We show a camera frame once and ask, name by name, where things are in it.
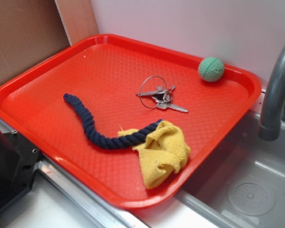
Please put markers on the yellow cloth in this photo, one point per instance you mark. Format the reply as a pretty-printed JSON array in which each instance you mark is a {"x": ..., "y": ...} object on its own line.
[{"x": 164, "y": 152}]

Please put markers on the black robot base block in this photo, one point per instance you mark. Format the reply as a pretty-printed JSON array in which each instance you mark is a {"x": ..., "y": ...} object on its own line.
[{"x": 19, "y": 159}]

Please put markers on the red plastic tray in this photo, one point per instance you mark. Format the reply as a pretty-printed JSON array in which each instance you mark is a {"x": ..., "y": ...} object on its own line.
[{"x": 105, "y": 72}]

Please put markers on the bunch of silver keys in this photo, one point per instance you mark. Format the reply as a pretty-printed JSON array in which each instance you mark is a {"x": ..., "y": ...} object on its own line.
[{"x": 162, "y": 96}]

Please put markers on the green dimpled ball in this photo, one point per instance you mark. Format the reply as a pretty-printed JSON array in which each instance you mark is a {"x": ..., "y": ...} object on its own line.
[{"x": 211, "y": 69}]

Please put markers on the grey toy sink basin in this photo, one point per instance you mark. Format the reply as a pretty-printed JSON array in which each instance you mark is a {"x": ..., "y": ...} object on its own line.
[{"x": 240, "y": 185}]

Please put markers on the grey toy faucet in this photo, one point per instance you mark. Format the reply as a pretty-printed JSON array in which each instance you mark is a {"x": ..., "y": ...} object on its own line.
[{"x": 273, "y": 108}]

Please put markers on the brown cardboard panel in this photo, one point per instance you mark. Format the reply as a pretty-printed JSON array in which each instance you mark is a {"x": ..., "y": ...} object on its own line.
[{"x": 33, "y": 30}]

